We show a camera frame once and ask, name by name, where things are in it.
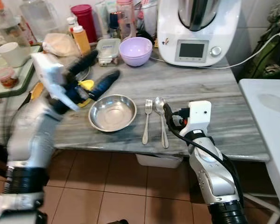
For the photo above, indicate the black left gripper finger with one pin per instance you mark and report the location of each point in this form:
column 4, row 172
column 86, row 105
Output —
column 102, row 84
column 84, row 61

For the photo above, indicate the yellow plastic bowl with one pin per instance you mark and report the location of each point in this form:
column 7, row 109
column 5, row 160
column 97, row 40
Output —
column 87, row 85

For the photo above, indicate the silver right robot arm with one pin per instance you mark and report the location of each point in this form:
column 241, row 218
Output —
column 212, row 172

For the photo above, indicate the silver spoon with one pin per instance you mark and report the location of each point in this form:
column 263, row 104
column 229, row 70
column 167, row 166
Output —
column 161, row 126

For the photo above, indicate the orange squeeze bottle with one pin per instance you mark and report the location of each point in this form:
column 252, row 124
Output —
column 81, row 42

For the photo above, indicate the glass container with lid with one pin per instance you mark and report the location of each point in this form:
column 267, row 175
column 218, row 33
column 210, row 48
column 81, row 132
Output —
column 108, row 51

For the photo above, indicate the clear plastic bag of bread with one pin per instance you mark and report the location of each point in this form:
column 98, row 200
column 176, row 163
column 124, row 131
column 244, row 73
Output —
column 60, row 45

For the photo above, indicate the stainless steel bowl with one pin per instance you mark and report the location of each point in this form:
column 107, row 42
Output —
column 112, row 114

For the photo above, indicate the silver fork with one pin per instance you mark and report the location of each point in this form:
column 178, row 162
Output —
column 146, row 119

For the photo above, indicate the dark red canister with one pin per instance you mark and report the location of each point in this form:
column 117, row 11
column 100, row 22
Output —
column 85, row 23

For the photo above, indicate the white capped bottle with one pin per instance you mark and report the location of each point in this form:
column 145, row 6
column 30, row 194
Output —
column 71, row 23

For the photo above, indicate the purple plastic bowl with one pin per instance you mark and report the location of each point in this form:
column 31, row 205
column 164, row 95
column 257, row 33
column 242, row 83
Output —
column 135, row 51

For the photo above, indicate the white box under table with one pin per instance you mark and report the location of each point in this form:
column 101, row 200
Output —
column 158, row 161

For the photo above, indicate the dark blue cup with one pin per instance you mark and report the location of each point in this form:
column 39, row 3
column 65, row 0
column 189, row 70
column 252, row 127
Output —
column 113, row 23

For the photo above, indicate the pink drinking bottle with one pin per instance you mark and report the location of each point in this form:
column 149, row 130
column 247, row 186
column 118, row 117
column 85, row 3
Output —
column 126, row 21

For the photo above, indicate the clear water bottle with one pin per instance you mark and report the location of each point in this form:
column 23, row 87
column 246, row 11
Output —
column 39, row 18

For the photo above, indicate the pale green tray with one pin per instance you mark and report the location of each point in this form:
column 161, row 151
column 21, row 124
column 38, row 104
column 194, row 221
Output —
column 18, row 79

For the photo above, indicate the white mug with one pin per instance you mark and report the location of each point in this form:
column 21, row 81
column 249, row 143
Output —
column 14, row 54

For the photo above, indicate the white side table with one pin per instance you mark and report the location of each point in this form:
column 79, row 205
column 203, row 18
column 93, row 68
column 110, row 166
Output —
column 268, row 112

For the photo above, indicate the white kitchen machine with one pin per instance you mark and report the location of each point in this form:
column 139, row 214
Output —
column 198, row 39

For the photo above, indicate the dark green bag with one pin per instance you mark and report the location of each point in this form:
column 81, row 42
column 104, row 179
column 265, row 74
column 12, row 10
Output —
column 270, row 56

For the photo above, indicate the clear glass jar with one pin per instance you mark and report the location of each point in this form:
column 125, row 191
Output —
column 7, row 28

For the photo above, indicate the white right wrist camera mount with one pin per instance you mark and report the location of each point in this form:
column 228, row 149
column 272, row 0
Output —
column 198, row 116

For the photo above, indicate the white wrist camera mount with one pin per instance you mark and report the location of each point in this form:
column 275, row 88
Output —
column 198, row 116
column 51, row 77

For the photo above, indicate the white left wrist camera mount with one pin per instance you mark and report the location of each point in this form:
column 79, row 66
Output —
column 51, row 77

